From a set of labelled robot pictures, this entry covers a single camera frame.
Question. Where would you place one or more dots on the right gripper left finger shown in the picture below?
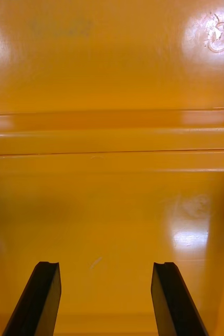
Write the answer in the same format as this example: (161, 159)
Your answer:
(35, 302)

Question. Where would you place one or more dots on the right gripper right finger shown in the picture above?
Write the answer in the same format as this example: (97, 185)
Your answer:
(176, 302)

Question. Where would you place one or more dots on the yellow-orange plastic bin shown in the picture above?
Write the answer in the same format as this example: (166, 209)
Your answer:
(104, 65)
(111, 215)

